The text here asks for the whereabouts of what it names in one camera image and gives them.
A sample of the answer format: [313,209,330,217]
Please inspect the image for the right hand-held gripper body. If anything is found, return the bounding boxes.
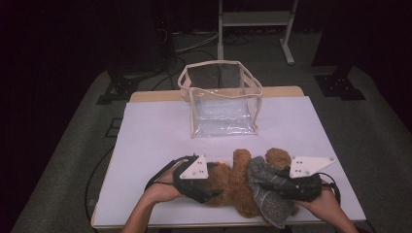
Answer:
[285,155,336,202]

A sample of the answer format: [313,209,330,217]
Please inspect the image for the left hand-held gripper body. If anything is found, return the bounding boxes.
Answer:
[173,153,214,204]

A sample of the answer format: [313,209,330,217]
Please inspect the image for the grey fuzzy cloth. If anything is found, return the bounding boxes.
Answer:
[247,155,297,230]

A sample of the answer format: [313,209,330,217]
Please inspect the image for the brown teddy bear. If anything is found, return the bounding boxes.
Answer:
[205,148,299,224]

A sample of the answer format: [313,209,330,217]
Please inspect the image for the clear plastic bag beige trim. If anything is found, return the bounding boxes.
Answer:
[177,59,264,140]

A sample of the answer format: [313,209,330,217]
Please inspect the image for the person's right hand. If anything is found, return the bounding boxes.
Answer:
[295,185,341,221]

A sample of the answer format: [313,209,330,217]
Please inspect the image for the person's left hand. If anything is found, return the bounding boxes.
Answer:
[144,161,185,204]

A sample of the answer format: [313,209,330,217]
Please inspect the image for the black floor outlet plate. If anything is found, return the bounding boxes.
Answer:
[105,117,123,139]

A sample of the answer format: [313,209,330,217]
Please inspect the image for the wooden table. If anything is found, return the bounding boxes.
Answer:
[90,85,367,230]

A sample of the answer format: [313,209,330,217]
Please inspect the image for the black stand base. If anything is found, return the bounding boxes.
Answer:
[95,62,163,105]
[314,64,367,101]

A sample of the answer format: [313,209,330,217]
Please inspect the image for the black equipment tower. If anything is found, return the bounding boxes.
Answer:
[152,0,178,71]

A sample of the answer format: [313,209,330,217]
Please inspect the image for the white metal stand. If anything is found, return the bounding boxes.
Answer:
[217,0,299,66]

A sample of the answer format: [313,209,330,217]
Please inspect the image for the right hand-held gripper black cable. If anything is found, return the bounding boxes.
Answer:
[315,171,342,205]

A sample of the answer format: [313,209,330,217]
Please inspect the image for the thin black cable beside table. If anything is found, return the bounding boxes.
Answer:
[85,145,115,233]

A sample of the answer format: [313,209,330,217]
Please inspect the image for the black floor cable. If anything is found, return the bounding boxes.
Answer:
[152,48,222,91]

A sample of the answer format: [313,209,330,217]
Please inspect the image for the white floor cables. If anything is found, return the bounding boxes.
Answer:
[174,30,220,54]

